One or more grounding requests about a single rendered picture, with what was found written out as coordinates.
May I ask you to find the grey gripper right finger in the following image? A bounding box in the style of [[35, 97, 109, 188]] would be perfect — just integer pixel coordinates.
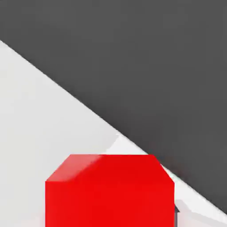
[[174, 199, 227, 227]]

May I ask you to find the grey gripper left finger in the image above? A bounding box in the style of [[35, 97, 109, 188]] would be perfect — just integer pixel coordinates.
[[23, 210, 46, 227]]

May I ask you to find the small red cube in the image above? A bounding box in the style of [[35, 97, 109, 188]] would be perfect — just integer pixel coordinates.
[[45, 154, 176, 227]]

